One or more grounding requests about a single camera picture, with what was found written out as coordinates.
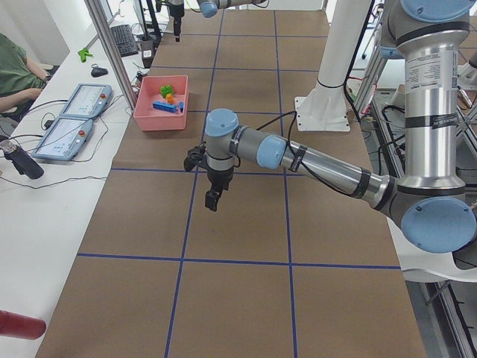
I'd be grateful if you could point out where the black computer keyboard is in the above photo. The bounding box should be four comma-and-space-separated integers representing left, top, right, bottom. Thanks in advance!
110, 25, 138, 57

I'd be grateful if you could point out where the green toy block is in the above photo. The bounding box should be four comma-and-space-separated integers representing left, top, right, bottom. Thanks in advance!
159, 84, 174, 98

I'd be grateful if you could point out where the white metal mounting base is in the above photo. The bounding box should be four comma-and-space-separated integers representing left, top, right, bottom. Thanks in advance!
294, 93, 350, 132

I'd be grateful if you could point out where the green plastic clamp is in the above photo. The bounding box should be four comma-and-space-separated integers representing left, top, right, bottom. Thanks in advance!
78, 48, 93, 63

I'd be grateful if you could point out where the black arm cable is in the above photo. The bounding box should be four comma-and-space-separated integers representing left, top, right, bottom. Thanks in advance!
233, 110, 351, 195

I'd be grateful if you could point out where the lower teach pendant tablet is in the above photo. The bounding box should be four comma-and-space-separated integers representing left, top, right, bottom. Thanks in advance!
31, 117, 93, 161

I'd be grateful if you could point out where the black computer mouse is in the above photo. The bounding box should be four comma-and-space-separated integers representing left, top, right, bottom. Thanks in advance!
90, 63, 108, 78

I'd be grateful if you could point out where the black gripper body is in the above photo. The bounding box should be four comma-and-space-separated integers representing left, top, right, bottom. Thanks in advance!
155, 0, 185, 20
183, 143, 234, 192

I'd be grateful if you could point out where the orange toy block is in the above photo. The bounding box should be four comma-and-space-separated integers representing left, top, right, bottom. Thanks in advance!
165, 93, 176, 104

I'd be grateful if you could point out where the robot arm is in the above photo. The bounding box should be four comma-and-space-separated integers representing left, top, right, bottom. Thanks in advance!
156, 0, 264, 42
186, 10, 476, 259

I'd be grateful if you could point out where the red cylinder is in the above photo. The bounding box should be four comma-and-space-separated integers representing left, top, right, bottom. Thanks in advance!
1, 310, 46, 340

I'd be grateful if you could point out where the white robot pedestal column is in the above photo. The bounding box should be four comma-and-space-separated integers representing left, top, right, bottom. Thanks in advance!
317, 0, 373, 90

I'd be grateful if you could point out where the upper teach pendant tablet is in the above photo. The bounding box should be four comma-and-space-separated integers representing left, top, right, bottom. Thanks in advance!
60, 84, 113, 119

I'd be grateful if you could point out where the aluminium frame post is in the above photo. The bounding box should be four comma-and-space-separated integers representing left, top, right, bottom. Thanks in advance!
84, 0, 137, 111

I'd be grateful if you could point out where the teach pendant tablet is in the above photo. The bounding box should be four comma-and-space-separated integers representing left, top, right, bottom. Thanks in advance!
31, 117, 93, 161
60, 84, 113, 119

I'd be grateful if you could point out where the long blue toy block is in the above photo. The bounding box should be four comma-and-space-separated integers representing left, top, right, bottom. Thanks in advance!
153, 101, 177, 113

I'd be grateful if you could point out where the pink plastic box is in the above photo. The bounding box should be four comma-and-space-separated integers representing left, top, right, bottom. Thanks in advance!
133, 75, 189, 131

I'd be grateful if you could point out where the white chair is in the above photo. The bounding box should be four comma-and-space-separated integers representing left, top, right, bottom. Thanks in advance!
387, 219, 476, 283

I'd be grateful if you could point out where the dark water bottle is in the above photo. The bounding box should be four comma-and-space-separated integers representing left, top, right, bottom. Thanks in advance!
1, 139, 44, 179

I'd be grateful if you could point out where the seated person green shirt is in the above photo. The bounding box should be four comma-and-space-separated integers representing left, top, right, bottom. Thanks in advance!
1, 34, 51, 122

